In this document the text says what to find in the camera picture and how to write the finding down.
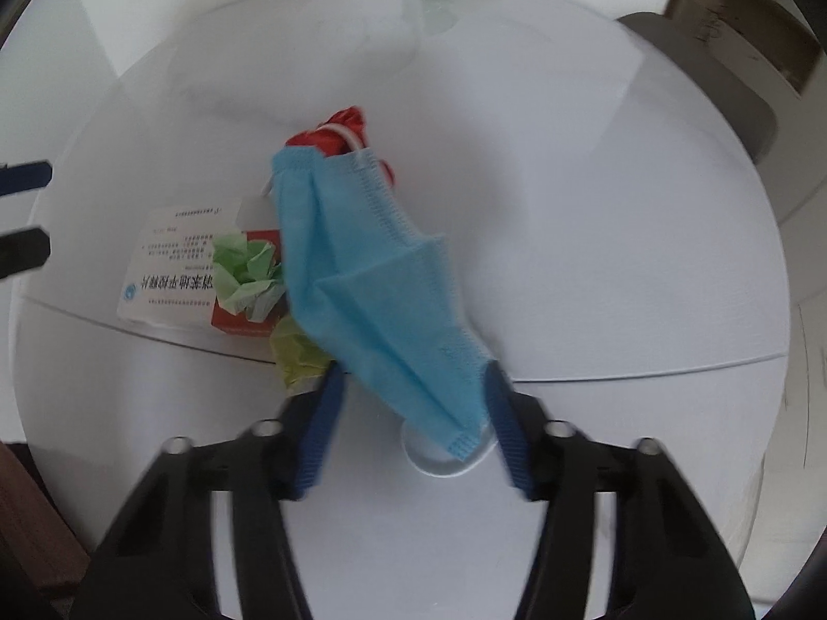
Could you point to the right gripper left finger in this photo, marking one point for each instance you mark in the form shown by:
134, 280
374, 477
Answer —
156, 560

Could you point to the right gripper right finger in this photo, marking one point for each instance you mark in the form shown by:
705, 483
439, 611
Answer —
669, 561

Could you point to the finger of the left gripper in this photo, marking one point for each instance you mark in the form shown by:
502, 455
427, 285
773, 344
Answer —
23, 250
26, 177

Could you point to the green paper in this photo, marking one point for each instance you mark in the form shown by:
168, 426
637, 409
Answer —
247, 280

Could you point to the blue surgical face mask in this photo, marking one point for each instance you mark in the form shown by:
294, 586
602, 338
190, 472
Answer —
379, 295

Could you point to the white red medicine box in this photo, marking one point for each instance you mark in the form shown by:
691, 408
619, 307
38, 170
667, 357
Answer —
168, 281

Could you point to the yellow crumpled paper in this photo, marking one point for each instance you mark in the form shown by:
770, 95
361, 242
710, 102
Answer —
299, 361

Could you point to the red snack wrapper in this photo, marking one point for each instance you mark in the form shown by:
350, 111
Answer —
343, 135

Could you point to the dark grey chair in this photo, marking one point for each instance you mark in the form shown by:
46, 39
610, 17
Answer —
750, 117

